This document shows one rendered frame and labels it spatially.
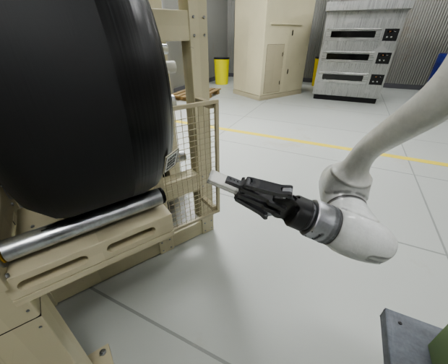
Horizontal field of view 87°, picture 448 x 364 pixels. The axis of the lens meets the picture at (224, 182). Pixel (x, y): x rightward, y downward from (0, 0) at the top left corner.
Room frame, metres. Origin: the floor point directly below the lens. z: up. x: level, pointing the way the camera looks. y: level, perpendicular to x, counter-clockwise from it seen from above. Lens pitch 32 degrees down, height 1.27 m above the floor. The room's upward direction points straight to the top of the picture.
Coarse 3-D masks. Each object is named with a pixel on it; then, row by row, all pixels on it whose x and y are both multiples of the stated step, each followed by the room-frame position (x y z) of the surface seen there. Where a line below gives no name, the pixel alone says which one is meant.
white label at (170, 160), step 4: (172, 152) 0.44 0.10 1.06; (176, 152) 0.45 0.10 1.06; (168, 156) 0.43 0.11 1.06; (172, 156) 0.44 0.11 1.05; (176, 156) 0.46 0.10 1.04; (168, 160) 0.44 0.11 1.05; (172, 160) 0.45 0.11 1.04; (164, 164) 0.43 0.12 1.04; (168, 164) 0.44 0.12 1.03; (172, 164) 0.46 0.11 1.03; (164, 168) 0.44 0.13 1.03; (168, 168) 0.45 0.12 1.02; (164, 172) 0.44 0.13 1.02
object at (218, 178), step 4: (212, 172) 0.45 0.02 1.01; (216, 172) 0.45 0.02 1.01; (212, 176) 0.44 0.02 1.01; (216, 176) 0.44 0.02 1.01; (220, 176) 0.44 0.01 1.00; (224, 176) 0.45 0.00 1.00; (208, 180) 0.43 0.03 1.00; (212, 180) 0.43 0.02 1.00; (216, 180) 0.43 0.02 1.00; (220, 180) 0.44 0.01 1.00; (224, 180) 0.44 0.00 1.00; (216, 184) 0.43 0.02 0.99; (220, 184) 0.43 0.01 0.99; (224, 184) 0.43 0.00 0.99; (228, 188) 0.42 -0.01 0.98; (232, 188) 0.42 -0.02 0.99; (236, 188) 0.43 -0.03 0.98; (236, 192) 0.42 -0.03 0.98
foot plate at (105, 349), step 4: (108, 344) 0.55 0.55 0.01; (100, 348) 0.53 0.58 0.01; (104, 348) 0.53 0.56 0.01; (108, 348) 0.53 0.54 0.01; (92, 352) 0.51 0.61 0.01; (96, 352) 0.51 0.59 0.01; (100, 352) 0.51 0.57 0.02; (104, 352) 0.51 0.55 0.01; (108, 352) 0.51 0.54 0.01; (88, 356) 0.50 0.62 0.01; (92, 356) 0.50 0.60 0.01; (96, 356) 0.50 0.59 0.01; (100, 356) 0.50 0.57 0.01; (104, 356) 0.50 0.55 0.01; (108, 356) 0.50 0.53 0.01; (92, 360) 0.48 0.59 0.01; (96, 360) 0.48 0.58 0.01; (100, 360) 0.48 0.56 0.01; (104, 360) 0.48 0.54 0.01; (108, 360) 0.48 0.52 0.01; (112, 360) 0.48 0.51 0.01
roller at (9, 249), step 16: (160, 192) 0.51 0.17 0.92; (112, 208) 0.44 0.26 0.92; (128, 208) 0.45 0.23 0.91; (144, 208) 0.47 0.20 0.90; (64, 224) 0.38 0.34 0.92; (80, 224) 0.39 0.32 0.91; (96, 224) 0.41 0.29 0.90; (0, 240) 0.34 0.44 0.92; (16, 240) 0.34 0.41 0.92; (32, 240) 0.34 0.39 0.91; (48, 240) 0.35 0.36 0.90; (0, 256) 0.31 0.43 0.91; (16, 256) 0.32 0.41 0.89
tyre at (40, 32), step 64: (0, 0) 0.33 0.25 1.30; (64, 0) 0.37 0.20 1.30; (128, 0) 0.42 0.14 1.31; (0, 64) 0.30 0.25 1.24; (64, 64) 0.33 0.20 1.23; (128, 64) 0.38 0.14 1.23; (0, 128) 0.28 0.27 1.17; (64, 128) 0.31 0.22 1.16; (128, 128) 0.36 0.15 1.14; (64, 192) 0.32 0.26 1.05; (128, 192) 0.41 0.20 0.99
